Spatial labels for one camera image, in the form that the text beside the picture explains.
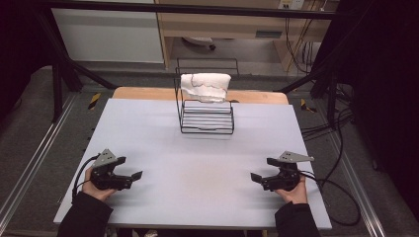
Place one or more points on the wooden desk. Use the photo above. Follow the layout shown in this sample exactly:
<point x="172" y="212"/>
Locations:
<point x="230" y="24"/>

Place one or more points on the black metal stand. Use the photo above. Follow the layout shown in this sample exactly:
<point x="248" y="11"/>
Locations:
<point x="331" y="89"/>
<point x="57" y="85"/>

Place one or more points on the person's right hand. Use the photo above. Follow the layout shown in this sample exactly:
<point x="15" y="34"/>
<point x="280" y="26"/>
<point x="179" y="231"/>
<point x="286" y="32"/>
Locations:
<point x="298" y="196"/>

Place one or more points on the black curtain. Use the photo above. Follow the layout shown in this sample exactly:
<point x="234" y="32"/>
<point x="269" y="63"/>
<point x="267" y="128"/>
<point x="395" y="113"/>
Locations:
<point x="16" y="49"/>
<point x="385" y="82"/>

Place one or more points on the white power strip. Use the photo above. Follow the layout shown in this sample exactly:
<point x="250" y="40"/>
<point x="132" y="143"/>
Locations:
<point x="291" y="4"/>

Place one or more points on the black metal crossbar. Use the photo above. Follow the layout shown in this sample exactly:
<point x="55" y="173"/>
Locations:
<point x="164" y="8"/>

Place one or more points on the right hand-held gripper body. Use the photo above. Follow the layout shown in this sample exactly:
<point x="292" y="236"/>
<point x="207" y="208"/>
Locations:
<point x="285" y="179"/>

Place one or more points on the aluminium rail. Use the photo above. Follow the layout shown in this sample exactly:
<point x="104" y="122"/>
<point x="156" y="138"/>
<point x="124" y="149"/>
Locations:
<point x="359" y="184"/>
<point x="36" y="154"/>

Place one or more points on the person's left hand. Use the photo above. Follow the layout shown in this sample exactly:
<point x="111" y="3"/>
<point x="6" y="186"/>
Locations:
<point x="94" y="192"/>

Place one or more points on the wooden table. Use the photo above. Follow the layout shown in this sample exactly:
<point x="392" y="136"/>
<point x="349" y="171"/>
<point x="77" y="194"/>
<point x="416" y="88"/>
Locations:
<point x="148" y="93"/>

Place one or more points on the white cloth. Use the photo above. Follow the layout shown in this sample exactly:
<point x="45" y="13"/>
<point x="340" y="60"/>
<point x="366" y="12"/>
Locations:
<point x="206" y="85"/>

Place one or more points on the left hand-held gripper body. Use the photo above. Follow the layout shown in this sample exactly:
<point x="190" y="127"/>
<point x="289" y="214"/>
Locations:
<point x="105" y="177"/>

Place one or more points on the white chair base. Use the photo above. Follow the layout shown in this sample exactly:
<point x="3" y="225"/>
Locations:
<point x="199" y="41"/>

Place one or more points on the yellow black tape marker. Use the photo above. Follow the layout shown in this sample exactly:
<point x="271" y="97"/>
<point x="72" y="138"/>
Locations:
<point x="308" y="106"/>
<point x="94" y="101"/>

